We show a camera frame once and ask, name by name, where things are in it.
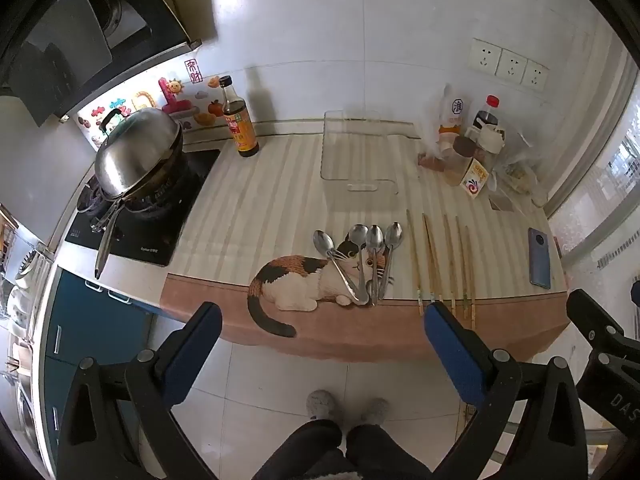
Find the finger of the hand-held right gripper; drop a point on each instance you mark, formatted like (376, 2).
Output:
(595, 322)

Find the black gas stove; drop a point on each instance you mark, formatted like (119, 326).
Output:
(150, 242)

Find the small flat brown packet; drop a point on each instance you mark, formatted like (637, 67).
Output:
(501, 203)

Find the window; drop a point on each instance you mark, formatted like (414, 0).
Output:
(615, 175)

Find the white wall socket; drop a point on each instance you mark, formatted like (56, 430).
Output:
(536, 76)
(484, 57)
(512, 66)

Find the clear plastic bag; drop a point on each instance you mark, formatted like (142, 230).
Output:
(517, 160)

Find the brown lid jar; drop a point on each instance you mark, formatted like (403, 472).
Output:
(460, 157)

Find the cat print table mat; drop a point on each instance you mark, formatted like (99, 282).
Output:
(290, 200)

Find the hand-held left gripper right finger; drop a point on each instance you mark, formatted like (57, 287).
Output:
(450, 355)

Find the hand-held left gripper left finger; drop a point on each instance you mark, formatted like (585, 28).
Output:
(197, 350)

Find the grey fuzzy slipper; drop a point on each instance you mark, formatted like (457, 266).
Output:
(321, 405)
(375, 411)

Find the black range hood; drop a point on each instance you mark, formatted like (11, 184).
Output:
(75, 35)

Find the clear plastic tray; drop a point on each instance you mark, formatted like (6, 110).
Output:
(360, 188)

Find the colourful wall stickers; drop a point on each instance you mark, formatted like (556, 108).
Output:
(175, 92)

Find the blue smartphone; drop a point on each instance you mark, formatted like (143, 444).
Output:
(540, 260)

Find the soy sauce bottle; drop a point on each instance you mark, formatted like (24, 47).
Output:
(242, 132)

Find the row of wooden chopsticks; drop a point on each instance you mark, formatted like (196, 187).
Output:
(449, 260)

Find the red cap dark bottle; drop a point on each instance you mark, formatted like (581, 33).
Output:
(487, 110)

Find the white orange seasoning pouch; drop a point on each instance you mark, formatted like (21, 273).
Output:
(452, 112)

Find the yellow white seasoning box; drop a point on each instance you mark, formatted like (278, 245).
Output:
(475, 180)

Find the metal dish rack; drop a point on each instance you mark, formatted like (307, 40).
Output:
(17, 275)

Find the steel wok lid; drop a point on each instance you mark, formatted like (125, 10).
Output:
(137, 147)

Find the person's right leg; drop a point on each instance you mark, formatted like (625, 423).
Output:
(382, 455)

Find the blue kitchen cabinet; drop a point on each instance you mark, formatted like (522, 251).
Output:
(75, 320)

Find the metal spoon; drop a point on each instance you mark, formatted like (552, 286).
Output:
(374, 238)
(394, 234)
(323, 241)
(358, 234)

